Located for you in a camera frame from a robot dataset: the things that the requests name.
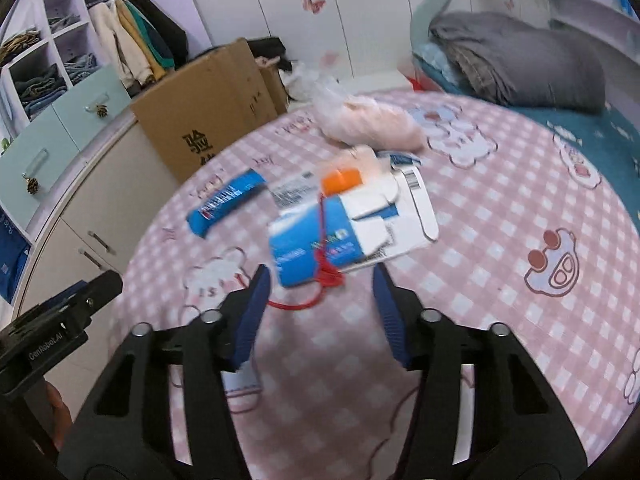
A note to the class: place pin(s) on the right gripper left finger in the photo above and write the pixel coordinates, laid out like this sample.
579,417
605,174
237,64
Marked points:
159,409

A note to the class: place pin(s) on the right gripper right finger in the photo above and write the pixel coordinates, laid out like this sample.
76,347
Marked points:
483,410

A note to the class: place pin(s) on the blue shopping bag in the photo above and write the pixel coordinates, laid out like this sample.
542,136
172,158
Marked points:
14,251

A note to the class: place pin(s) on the beige floor cabinet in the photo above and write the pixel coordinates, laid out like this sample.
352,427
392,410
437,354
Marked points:
100,224

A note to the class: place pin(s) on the mint drawer unit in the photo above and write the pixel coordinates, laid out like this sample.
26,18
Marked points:
40,154

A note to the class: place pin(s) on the pink checkered bed sheet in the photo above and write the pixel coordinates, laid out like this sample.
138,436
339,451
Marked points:
538,228

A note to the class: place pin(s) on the blue snack wrapper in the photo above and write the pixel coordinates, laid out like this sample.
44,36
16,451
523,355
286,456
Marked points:
222,202

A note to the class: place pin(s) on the pinecone ornament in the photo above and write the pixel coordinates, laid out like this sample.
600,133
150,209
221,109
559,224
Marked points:
101,111

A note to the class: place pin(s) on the blue white box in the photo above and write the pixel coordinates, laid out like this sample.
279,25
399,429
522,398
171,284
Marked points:
295,238

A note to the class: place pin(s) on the tall cardboard box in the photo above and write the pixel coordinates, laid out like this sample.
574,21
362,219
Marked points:
194,113

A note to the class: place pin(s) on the orange cap bottle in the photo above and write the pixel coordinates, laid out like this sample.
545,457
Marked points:
348,169

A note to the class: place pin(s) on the hanging clothes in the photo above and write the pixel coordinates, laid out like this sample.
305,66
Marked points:
142,43

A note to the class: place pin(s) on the pink stuffed plastic bag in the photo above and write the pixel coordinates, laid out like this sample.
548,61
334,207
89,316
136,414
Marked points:
360,120

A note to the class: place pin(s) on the grey folded quilt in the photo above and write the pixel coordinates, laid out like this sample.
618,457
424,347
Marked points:
509,62

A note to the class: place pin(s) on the white bag on shelf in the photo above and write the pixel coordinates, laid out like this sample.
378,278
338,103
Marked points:
302,83

